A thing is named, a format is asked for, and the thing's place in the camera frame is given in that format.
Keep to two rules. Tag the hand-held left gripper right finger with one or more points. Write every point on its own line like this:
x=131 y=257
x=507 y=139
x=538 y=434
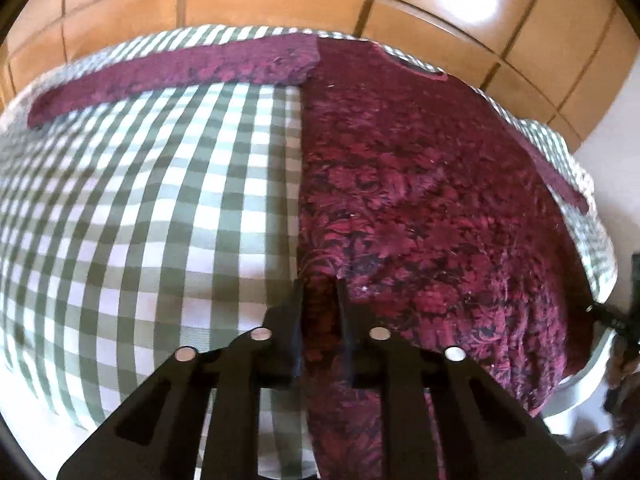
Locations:
x=350 y=345

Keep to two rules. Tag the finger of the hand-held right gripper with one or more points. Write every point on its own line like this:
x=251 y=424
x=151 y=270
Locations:
x=614 y=318

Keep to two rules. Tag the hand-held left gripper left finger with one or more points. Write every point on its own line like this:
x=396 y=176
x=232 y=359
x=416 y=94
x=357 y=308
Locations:
x=295 y=340

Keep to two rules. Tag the maroon floral patterned sweater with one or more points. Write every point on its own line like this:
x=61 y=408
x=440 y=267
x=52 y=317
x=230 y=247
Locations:
x=425 y=185

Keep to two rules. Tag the green white checked bed sheet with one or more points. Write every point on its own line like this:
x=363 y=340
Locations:
x=150 y=185

